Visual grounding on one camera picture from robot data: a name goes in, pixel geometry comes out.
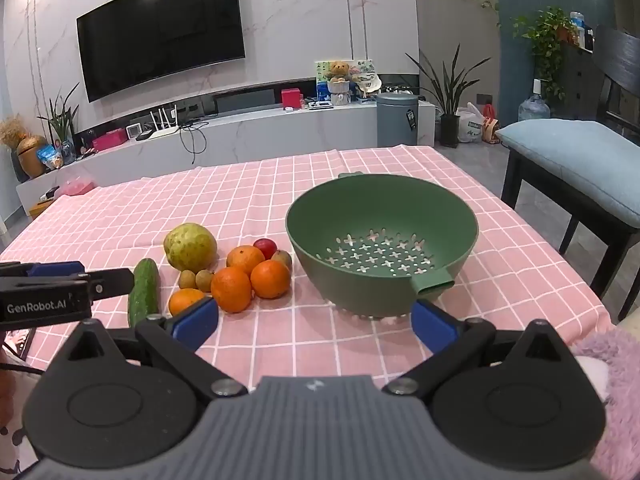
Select potted ivy plant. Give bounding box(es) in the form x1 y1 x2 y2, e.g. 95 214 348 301
512 7 581 102

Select white wifi router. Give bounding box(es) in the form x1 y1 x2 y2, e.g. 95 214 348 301
141 105 181 140

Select pink fluffy cloth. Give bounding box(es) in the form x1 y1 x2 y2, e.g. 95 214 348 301
570 327 640 480

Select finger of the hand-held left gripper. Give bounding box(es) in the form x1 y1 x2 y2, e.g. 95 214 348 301
0 261 85 282
80 268 135 302

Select pink checked tablecloth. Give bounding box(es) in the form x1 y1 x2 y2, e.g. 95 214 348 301
0 145 614 392

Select clear water jug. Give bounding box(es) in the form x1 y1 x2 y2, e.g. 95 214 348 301
518 79 552 122

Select chair with blue cushion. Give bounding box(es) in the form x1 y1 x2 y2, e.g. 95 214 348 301
501 147 640 312

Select golden round vase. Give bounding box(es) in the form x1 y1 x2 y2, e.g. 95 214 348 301
16 135 49 179

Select orange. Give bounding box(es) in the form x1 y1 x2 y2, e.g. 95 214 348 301
210 266 252 314
250 259 292 299
226 245 266 275
168 288 213 317

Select dark grey cabinet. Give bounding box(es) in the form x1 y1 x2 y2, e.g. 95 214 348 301
562 42 611 122

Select potted green leafy plant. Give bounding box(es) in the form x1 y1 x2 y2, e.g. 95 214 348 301
37 82 81 161

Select yellow-green guava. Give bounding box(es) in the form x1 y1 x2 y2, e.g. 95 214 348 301
164 222 218 274

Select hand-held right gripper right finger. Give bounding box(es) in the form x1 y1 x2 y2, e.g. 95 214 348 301
382 300 592 399

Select red orange bag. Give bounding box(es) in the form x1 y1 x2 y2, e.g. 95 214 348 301
481 105 501 144

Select pink box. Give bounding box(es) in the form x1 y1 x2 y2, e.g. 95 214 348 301
92 129 127 152

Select light blue seat cushion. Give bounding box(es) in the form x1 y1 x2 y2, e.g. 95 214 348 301
494 120 640 229

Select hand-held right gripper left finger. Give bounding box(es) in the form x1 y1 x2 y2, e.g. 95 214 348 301
46 296 249 398

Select potted snake plant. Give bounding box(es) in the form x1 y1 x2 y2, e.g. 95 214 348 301
406 44 493 149

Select white marble media console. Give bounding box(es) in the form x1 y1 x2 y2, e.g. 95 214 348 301
15 101 436 218

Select black cable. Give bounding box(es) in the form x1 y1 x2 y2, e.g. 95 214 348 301
179 120 208 164

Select white plastic bag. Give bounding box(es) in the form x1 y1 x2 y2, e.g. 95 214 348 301
456 102 485 143

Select green cucumber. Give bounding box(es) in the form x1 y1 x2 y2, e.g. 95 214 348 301
127 258 160 329

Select grey pedal trash bin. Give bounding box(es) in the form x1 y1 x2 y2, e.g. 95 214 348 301
376 92 419 148

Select black flat television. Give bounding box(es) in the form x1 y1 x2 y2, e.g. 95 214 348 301
76 0 246 103

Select green colander bowl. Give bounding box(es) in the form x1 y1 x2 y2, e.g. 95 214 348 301
285 172 480 319

